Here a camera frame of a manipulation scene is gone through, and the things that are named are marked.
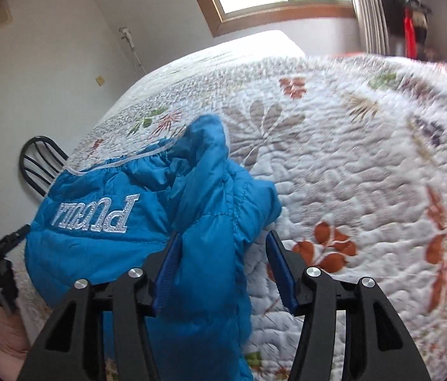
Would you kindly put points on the yellow wall socket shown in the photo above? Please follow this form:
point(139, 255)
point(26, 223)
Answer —
point(99, 80)

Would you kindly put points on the wooden framed window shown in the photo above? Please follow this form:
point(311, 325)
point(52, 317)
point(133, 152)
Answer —
point(287, 10)

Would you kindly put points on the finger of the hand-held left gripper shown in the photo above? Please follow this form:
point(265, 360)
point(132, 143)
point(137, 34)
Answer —
point(11, 240)

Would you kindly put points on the red hanging cloth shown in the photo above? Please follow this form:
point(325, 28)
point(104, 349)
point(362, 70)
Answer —
point(410, 31)

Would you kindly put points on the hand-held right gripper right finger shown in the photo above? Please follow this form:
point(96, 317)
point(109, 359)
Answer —
point(281, 270)

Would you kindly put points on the blue puffer jacket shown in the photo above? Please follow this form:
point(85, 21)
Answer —
point(88, 254)

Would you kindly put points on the floral quilted bedspread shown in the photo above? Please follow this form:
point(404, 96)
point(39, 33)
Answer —
point(346, 147)

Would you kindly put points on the grey pleated curtain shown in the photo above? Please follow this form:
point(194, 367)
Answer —
point(370, 12)

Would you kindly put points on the person's left forearm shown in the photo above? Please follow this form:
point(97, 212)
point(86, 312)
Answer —
point(9, 337)

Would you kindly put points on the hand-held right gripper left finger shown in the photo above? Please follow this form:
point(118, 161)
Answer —
point(168, 270)

